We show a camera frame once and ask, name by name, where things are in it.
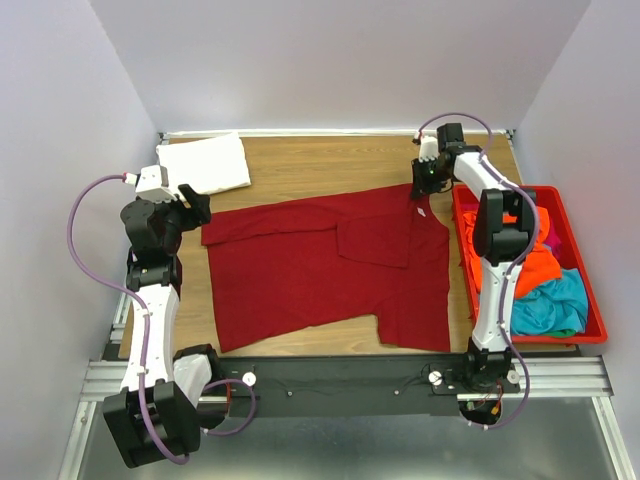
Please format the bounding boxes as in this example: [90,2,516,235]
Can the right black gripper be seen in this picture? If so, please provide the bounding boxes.
[409,156,450,200]

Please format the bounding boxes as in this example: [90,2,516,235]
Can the dark red t shirt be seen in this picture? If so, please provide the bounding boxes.
[201,184,450,352]

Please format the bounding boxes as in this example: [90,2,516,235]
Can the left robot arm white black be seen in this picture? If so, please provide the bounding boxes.
[103,184,222,468]

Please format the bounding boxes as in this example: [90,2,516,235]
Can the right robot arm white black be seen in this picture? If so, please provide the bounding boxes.
[411,123,539,392]

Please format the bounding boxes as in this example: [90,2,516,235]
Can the folded white t shirt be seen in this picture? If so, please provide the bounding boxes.
[156,132,251,199]

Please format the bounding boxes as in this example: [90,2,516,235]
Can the magenta t shirt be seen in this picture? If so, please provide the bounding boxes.
[462,203,561,263]

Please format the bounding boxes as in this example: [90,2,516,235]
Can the orange t shirt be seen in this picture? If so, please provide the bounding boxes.
[461,204,562,299]

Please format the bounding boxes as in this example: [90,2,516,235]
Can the red plastic bin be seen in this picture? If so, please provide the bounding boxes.
[451,184,609,346]

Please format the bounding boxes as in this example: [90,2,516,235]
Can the teal t shirt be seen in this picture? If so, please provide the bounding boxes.
[511,269,589,336]

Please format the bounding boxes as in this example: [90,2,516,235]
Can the green t shirt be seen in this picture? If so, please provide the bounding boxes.
[545,329,577,338]

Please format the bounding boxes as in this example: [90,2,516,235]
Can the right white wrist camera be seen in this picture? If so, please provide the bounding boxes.
[413,131,439,162]

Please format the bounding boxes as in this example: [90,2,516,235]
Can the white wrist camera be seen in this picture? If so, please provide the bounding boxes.
[124,164,179,204]
[413,131,439,162]

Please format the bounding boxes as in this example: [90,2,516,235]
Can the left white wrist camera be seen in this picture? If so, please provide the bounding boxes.
[124,164,179,204]

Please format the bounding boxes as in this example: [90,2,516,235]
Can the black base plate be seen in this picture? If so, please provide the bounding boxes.
[219,354,521,418]

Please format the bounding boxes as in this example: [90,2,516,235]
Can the aluminium frame rail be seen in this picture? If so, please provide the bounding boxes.
[57,129,626,480]

